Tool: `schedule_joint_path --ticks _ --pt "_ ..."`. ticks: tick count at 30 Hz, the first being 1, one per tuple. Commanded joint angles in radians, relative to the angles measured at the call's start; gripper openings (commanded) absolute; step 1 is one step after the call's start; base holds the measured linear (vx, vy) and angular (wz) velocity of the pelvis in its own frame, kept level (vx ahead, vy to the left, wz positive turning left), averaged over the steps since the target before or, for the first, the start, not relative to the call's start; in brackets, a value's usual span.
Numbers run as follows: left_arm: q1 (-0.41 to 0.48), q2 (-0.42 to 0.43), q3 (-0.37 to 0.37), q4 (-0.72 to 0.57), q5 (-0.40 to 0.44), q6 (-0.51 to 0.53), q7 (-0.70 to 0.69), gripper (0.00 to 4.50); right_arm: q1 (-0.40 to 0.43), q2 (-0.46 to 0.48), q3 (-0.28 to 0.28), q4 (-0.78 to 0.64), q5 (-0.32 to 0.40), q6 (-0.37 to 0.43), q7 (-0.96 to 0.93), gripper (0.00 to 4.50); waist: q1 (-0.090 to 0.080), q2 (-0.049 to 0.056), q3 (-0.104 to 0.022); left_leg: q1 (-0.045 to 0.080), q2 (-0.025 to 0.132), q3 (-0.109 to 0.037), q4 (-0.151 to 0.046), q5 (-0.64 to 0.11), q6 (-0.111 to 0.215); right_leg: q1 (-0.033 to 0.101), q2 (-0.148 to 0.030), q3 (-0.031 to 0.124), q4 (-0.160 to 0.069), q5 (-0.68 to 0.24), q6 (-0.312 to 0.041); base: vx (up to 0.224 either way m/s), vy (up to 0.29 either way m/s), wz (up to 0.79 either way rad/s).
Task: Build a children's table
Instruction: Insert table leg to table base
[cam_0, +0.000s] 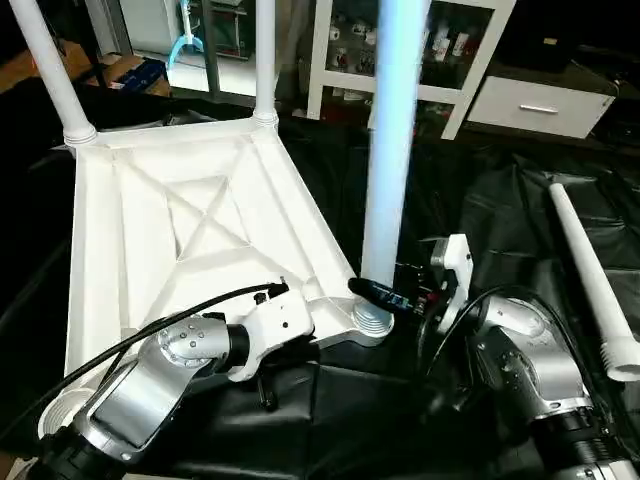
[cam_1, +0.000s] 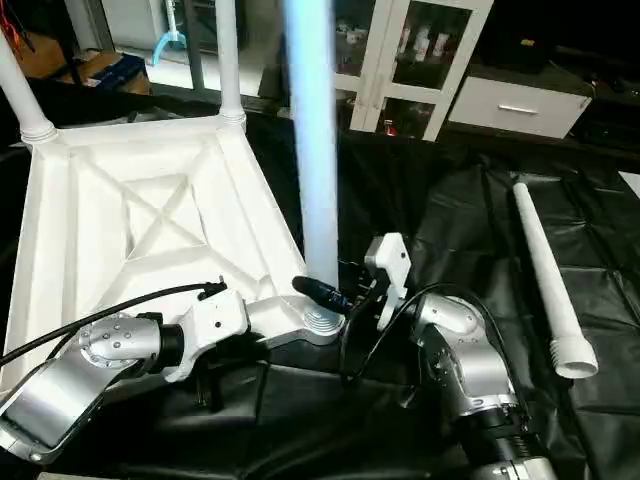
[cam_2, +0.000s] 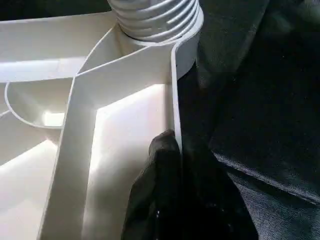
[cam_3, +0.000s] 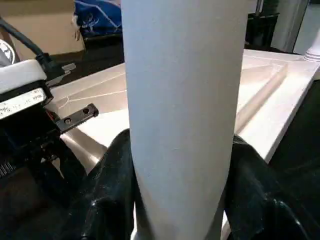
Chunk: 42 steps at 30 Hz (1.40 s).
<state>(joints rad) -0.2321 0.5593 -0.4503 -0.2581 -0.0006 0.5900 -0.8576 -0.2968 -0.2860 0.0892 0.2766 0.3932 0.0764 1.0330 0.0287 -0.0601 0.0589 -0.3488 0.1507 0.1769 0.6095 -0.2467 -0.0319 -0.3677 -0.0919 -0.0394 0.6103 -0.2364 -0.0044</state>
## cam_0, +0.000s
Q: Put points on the white glass-door cabinet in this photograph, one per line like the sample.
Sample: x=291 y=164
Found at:
x=340 y=55

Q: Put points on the black work mat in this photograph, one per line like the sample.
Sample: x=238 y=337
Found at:
x=340 y=430

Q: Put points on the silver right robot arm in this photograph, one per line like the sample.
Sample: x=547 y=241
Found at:
x=540 y=370

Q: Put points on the white plastic table leg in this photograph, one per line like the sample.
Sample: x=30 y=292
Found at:
x=392 y=150
x=590 y=270
x=265 y=60
x=55 y=70

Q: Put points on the grey metal pole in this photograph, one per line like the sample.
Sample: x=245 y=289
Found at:
x=210 y=50

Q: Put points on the white low drawer unit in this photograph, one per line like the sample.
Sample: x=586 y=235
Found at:
x=540 y=105

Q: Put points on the white plastic table top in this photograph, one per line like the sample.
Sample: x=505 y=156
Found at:
x=180 y=220

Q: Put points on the blue cardboard box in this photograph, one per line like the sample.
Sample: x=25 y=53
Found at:
x=135 y=75

